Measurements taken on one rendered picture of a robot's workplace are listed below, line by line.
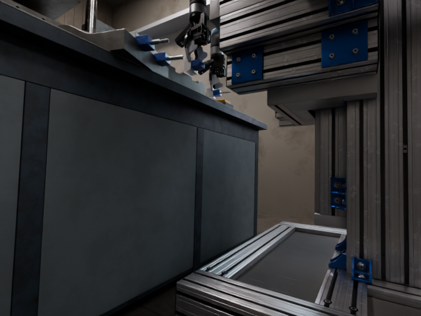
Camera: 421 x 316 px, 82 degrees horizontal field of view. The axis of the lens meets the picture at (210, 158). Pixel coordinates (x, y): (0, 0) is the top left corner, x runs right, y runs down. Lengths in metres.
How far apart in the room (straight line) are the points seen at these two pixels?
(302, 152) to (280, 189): 0.47
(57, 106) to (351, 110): 0.75
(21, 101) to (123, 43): 0.28
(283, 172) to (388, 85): 2.17
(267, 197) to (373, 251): 2.22
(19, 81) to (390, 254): 0.94
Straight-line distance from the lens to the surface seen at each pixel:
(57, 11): 2.11
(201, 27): 1.14
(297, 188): 2.82
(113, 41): 0.77
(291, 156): 2.83
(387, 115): 0.76
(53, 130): 0.70
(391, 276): 0.79
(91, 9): 1.86
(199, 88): 1.16
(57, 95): 0.72
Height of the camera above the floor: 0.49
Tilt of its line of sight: 3 degrees up
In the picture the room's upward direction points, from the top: 2 degrees clockwise
